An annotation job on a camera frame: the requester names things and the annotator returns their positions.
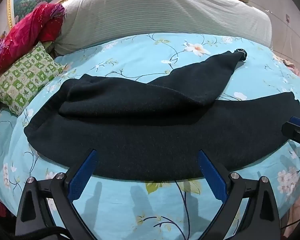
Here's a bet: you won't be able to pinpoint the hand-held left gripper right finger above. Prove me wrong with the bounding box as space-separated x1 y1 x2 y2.
197 149 282 240

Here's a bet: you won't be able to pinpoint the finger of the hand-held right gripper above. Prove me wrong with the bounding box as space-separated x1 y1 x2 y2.
281 116 300 151

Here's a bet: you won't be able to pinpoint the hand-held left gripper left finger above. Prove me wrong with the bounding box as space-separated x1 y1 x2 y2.
15 149 100 240

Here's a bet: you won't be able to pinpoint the black pants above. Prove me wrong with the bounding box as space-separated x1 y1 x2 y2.
24 49 300 182

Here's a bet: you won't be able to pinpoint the pink cloth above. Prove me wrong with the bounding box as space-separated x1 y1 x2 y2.
274 54 300 85

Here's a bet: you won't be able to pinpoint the blue floral bed sheet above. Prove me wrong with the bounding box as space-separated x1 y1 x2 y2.
0 32 300 240

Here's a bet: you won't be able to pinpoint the green checked pillow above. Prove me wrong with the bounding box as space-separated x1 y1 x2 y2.
0 41 65 117

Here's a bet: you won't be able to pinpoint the red sequined blanket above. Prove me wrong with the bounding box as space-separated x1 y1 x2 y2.
0 3 65 79

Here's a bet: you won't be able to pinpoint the white ribbed headboard cushion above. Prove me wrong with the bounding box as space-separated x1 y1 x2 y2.
54 0 273 56

